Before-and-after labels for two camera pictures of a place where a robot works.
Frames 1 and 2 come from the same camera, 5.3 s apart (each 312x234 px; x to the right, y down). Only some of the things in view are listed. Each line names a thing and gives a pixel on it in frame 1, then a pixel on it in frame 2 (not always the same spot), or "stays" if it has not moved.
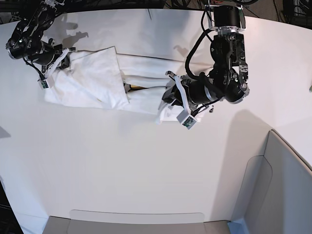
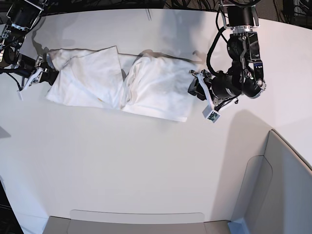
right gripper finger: [173, 97] -> [196, 89]
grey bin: [277, 199] stays
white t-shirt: [101, 78] stays
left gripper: [63, 62] -> [39, 75]
